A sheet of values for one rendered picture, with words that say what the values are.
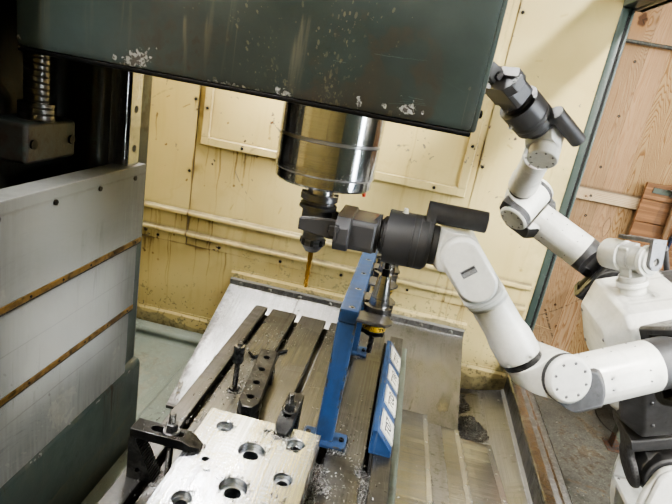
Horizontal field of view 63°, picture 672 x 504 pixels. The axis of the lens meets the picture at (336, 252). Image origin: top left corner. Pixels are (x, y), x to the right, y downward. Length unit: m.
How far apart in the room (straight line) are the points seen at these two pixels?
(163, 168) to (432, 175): 0.97
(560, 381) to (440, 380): 1.01
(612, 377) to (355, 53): 0.65
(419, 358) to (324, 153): 1.25
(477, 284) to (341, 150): 0.29
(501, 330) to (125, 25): 0.71
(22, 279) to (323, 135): 0.53
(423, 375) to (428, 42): 1.35
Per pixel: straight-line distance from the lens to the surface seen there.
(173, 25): 0.81
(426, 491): 1.43
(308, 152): 0.81
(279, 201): 1.97
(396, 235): 0.85
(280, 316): 1.79
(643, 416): 1.34
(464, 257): 0.84
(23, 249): 0.97
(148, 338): 2.25
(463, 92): 0.74
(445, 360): 1.97
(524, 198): 1.46
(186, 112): 2.04
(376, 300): 1.14
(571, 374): 0.95
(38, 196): 0.97
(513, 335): 0.92
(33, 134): 1.03
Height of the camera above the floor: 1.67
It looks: 18 degrees down
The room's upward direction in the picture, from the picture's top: 11 degrees clockwise
